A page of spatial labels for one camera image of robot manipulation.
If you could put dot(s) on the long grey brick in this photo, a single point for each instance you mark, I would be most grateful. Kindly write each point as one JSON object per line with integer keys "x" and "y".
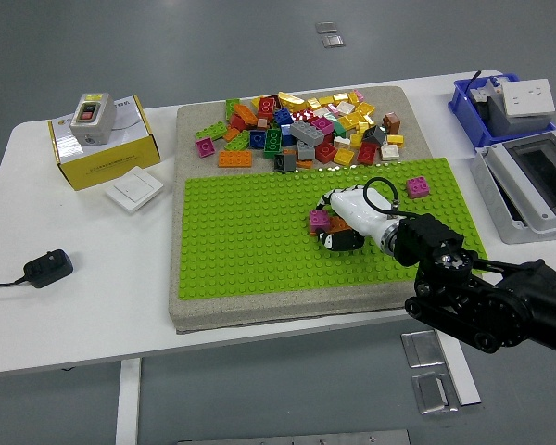
{"x": 307, "y": 131}

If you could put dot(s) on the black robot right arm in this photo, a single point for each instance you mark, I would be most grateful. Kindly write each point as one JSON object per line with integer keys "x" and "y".
{"x": 514, "y": 296}

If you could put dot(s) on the golden yellow wedge brick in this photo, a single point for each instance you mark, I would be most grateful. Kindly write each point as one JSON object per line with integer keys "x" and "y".
{"x": 291, "y": 98}

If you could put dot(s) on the grey push-button switch box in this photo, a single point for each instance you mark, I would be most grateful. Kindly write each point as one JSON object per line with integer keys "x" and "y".
{"x": 92, "y": 130}

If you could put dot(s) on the small metal floor plate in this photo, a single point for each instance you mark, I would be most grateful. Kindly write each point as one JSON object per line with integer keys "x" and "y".
{"x": 326, "y": 27}
{"x": 333, "y": 41}

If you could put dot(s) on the red square ringed brick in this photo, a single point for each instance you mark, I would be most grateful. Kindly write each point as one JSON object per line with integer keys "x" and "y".
{"x": 325, "y": 152}

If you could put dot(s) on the blue studded brick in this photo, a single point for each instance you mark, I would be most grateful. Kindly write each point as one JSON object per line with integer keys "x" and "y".
{"x": 282, "y": 116}

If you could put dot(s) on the large metal floor plate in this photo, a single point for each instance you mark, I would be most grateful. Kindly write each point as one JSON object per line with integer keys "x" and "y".
{"x": 421, "y": 352}
{"x": 433, "y": 393}

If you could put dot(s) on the grey-brown foam mat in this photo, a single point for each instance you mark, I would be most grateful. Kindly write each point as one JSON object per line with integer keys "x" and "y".
{"x": 190, "y": 120}

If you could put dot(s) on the white wall socket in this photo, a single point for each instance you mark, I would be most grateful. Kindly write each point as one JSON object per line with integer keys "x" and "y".
{"x": 526, "y": 97}

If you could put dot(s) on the large red brick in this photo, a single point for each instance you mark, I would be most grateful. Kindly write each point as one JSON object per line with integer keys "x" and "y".
{"x": 266, "y": 106}

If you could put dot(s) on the brown brick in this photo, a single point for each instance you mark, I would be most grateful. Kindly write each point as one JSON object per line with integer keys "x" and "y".
{"x": 391, "y": 121}

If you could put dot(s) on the lime green studded baseplate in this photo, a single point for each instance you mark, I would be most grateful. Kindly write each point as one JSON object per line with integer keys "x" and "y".
{"x": 259, "y": 250}

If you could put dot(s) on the dark green ringed brick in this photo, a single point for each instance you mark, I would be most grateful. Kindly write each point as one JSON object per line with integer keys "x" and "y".
{"x": 273, "y": 141}

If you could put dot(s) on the small orange brick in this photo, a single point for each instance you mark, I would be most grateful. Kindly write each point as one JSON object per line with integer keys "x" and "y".
{"x": 304, "y": 163}
{"x": 231, "y": 134}

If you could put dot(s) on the square grey brick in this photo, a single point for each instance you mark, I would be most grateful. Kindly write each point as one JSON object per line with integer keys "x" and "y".
{"x": 306, "y": 149}

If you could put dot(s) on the flat orange eight-stud brick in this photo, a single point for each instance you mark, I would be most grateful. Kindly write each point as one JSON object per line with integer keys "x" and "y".
{"x": 235, "y": 158}

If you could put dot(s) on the white wall switch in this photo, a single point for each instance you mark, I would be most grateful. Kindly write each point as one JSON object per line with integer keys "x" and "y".
{"x": 134, "y": 190}

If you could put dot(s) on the dark grey slope brick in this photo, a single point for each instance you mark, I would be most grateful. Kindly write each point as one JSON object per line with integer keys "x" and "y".
{"x": 374, "y": 134}

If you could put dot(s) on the blue plastic bin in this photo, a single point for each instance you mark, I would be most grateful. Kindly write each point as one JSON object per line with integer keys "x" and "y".
{"x": 463, "y": 104}

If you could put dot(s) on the black power adapter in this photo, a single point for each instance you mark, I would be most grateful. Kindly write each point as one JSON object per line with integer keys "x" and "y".
{"x": 48, "y": 270}

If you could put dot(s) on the white brick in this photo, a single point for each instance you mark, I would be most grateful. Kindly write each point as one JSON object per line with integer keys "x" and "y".
{"x": 344, "y": 108}
{"x": 390, "y": 152}
{"x": 342, "y": 141}

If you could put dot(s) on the yellow white cardboard box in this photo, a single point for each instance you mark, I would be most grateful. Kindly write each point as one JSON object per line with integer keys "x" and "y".
{"x": 111, "y": 167}

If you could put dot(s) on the long orange brick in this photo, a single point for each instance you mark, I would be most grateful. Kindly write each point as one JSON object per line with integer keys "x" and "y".
{"x": 339, "y": 225}

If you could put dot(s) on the small salmon brick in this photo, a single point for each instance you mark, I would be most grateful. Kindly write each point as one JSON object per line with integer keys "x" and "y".
{"x": 262, "y": 123}

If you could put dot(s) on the small pink brick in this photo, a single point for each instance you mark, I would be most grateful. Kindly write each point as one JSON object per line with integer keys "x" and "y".
{"x": 359, "y": 95}

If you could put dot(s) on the grey electrical enclosure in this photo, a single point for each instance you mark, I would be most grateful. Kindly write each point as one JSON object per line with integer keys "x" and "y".
{"x": 500, "y": 185}

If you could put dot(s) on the grey device block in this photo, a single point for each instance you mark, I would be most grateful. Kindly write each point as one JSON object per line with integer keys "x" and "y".
{"x": 514, "y": 125}

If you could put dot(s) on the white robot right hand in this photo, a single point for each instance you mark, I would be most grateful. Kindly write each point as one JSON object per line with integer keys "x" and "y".
{"x": 361, "y": 213}

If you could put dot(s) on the white table leg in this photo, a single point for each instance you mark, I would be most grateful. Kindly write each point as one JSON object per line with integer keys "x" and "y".
{"x": 129, "y": 403}
{"x": 461, "y": 375}

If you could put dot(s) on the red white-spotted brick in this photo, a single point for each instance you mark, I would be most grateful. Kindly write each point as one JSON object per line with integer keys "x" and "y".
{"x": 303, "y": 115}

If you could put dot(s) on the lime green long brick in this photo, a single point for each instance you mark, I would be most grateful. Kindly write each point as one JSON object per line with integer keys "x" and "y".
{"x": 238, "y": 141}
{"x": 211, "y": 130}

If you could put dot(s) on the dark grey ringed brick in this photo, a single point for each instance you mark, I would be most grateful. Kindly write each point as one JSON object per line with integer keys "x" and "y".
{"x": 285, "y": 162}

